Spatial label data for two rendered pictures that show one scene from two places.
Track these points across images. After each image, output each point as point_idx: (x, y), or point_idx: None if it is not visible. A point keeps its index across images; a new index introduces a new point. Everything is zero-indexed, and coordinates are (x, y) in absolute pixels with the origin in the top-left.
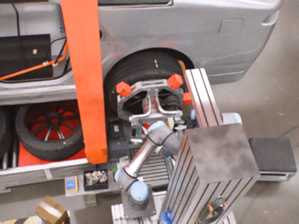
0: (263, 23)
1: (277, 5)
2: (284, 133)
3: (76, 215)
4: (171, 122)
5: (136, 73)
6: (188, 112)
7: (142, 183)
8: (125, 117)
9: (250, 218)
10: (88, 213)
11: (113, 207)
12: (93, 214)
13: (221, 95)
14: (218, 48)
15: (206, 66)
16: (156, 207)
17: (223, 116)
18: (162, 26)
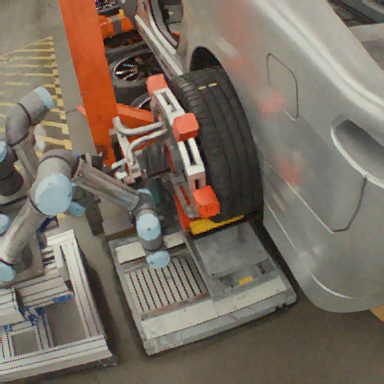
0: (339, 140)
1: (369, 108)
2: None
3: (79, 217)
4: (261, 294)
5: (178, 76)
6: (304, 322)
7: (2, 150)
8: None
9: None
10: (82, 228)
11: (70, 232)
12: (82, 234)
13: (364, 367)
14: (278, 144)
15: (271, 185)
16: (12, 218)
17: (50, 159)
18: (209, 9)
